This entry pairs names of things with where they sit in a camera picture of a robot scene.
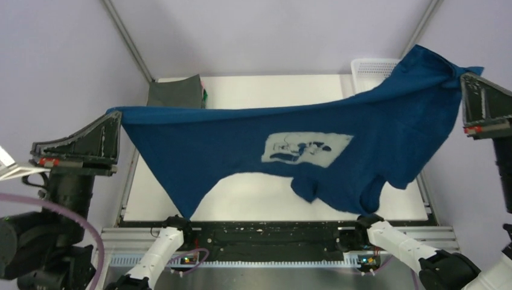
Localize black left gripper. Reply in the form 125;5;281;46
30;106;124;244

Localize dark blue t shirt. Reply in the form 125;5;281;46
117;45;484;218

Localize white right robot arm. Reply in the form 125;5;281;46
354;72;511;289

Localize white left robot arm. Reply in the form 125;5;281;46
1;111;122;289

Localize folded grey t shirt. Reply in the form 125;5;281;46
147;74;204;109

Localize folded green t shirt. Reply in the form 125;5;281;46
202;89;208;108

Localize white perforated plastic basket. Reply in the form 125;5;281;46
350;58;400;94

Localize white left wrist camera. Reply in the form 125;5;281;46
1;147;50;181

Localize right aluminium frame post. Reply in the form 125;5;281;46
400;0;444;58

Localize aluminium frame post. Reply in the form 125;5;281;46
400;0;444;58
101;0;155;83

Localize white slotted cable duct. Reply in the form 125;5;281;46
109;254;380;268

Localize left aluminium frame post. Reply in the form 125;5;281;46
101;0;155;83

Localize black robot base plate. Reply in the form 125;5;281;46
120;219;437;263

